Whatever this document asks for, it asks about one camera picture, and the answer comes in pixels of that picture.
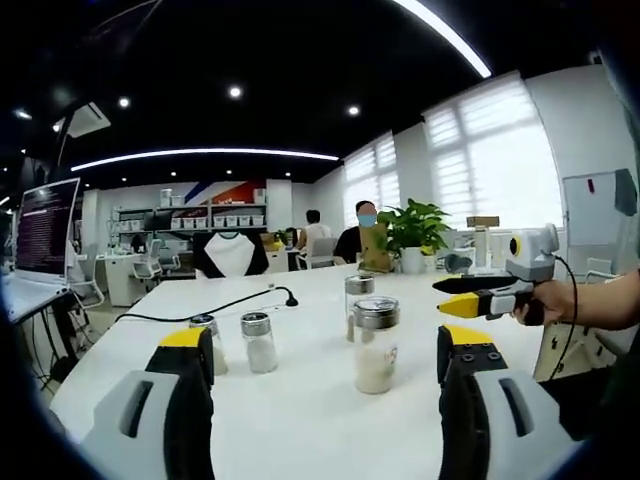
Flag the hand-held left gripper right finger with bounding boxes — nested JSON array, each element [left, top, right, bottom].
[[437, 323, 576, 480]]

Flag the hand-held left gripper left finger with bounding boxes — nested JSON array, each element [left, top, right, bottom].
[[79, 327, 217, 480]]

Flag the short seasoning bottle beige powder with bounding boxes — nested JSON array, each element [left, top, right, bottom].
[[188, 314, 230, 377]]

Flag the tall seasoning bottle brown powder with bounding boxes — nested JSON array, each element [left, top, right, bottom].
[[343, 273, 376, 344]]

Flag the tall seasoning bottle beige powder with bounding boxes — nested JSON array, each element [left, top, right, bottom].
[[352, 297, 401, 395]]

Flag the short seasoning bottle white powder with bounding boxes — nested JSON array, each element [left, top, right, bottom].
[[239, 312, 279, 374]]

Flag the person's right hand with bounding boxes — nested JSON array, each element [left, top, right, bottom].
[[513, 279, 576, 327]]

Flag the grey elephant figurine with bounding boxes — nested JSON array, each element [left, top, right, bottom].
[[443, 252, 476, 275]]

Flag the white cylinder container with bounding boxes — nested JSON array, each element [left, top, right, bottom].
[[473, 227, 490, 269]]

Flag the green potted plant white pot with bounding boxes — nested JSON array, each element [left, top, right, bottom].
[[377, 198, 454, 275]]

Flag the white whiteboard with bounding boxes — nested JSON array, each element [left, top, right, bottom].
[[562, 169, 626, 249]]

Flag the brown paper bag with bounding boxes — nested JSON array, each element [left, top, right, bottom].
[[358, 222, 394, 274]]

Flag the white box black mark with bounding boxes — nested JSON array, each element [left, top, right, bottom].
[[533, 319, 619, 384]]

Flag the grey hanging cloth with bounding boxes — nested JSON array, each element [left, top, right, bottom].
[[613, 168, 640, 217]]

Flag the wide white window blind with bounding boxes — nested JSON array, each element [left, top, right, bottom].
[[422, 74, 564, 231]]

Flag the white standing desk black legs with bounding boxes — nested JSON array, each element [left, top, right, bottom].
[[9, 292, 84, 369]]

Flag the narrow white window blind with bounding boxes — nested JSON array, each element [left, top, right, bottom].
[[344, 132, 401, 226]]

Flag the white low cabinet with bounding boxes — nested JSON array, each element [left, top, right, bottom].
[[103, 253, 147, 308]]

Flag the long ceiling strip light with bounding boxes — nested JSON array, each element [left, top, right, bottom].
[[392, 0, 493, 80]]

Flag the group of white storage boxes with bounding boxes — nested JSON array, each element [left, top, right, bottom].
[[114, 187, 266, 231]]

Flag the metal storage shelf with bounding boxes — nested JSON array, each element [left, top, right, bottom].
[[112, 187, 269, 234]]

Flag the white open laptop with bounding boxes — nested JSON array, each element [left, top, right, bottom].
[[0, 177, 81, 324]]

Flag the curved ceiling strip light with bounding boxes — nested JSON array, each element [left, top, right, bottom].
[[71, 147, 340, 173]]

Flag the white ceiling air conditioner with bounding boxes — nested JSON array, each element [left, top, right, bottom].
[[52, 101, 112, 139]]

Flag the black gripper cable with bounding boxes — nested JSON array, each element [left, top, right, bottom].
[[539, 254, 581, 384]]

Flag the black power cable with plug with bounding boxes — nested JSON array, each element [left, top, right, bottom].
[[114, 285, 300, 325]]

